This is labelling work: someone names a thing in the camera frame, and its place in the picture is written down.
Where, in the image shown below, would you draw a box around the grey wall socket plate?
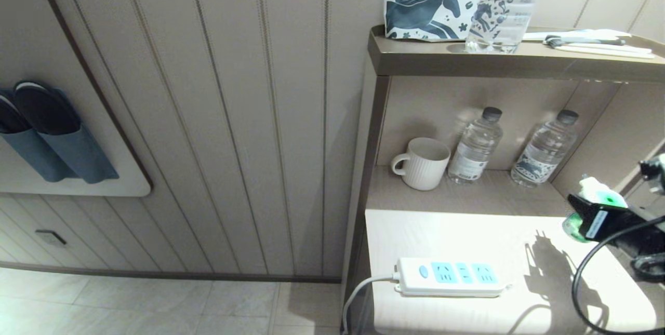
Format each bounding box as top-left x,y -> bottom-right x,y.
35,230 -> 67,246

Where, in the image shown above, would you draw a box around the white wrapped toothbrush stick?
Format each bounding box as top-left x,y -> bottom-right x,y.
553,44 -> 654,59

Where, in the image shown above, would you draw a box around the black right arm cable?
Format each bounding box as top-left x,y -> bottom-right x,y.
571,213 -> 665,335

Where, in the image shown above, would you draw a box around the large clear water bottle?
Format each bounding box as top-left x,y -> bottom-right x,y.
465,0 -> 551,54

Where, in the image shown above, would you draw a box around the plain label water bottle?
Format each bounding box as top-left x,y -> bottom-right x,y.
448,107 -> 503,185

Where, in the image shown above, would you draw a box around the white wrapped toiletry packet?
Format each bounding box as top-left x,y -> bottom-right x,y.
522,29 -> 632,42

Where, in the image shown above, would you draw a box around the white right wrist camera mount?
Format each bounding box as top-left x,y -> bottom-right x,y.
640,154 -> 665,195

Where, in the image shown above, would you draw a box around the white blue power strip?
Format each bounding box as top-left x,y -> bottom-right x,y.
394,257 -> 512,298

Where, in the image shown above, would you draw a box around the blue fabric slipper pouch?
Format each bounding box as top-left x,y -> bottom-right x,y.
0,130 -> 78,183

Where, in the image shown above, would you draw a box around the white ribbed mug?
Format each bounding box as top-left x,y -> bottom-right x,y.
391,138 -> 451,191

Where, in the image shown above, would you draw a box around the dark slippers in blue holder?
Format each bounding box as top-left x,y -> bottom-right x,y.
39,88 -> 120,184

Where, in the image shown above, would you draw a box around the horse print pouch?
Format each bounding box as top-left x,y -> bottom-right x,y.
384,0 -> 486,43

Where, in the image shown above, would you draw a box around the beige wooden shelf nightstand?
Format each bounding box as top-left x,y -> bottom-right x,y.
341,24 -> 665,335

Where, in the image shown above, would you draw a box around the patterned label water bottle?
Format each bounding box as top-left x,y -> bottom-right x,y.
510,110 -> 579,188

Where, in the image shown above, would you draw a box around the green mosquito repellent plug-in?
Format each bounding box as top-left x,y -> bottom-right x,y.
562,176 -> 629,243

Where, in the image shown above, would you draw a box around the black slipper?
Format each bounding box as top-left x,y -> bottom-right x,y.
14,81 -> 82,136
0,90 -> 33,135

